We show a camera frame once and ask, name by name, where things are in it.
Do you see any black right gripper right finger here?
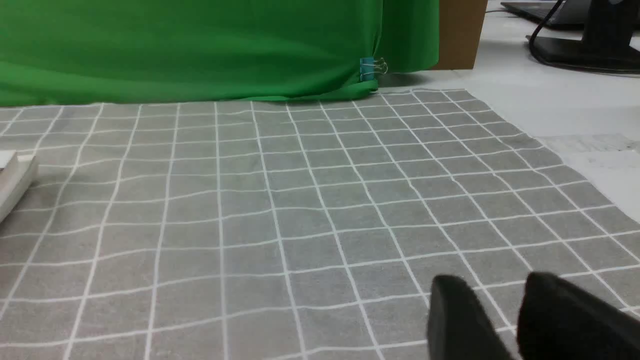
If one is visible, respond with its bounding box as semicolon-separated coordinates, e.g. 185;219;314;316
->
517;272;640;360

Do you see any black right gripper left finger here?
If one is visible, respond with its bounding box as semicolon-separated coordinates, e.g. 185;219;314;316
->
426;275;513;360

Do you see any grey checkered tablecloth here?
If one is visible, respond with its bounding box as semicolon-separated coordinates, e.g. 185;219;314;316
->
1;89;639;360

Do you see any blue binder clip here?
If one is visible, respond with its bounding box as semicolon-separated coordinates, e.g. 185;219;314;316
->
359;57;388;82

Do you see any black monitor stand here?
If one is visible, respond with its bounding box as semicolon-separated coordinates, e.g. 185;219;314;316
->
527;0;640;75

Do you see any brown cardboard box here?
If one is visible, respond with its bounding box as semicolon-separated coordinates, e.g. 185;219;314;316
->
431;0;488;71

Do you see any black laptop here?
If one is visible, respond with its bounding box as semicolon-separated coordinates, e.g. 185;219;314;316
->
500;0;591;27

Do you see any top white book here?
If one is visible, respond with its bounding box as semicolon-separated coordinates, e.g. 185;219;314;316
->
0;150;39;222

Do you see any green backdrop cloth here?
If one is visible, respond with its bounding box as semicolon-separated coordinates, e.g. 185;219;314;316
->
0;0;440;107

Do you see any black cable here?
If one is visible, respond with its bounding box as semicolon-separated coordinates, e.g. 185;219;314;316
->
528;0;566;56

